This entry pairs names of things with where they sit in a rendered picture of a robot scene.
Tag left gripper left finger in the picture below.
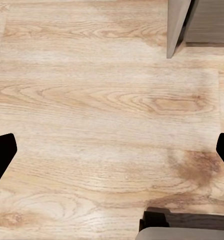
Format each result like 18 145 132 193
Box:
0 133 18 179

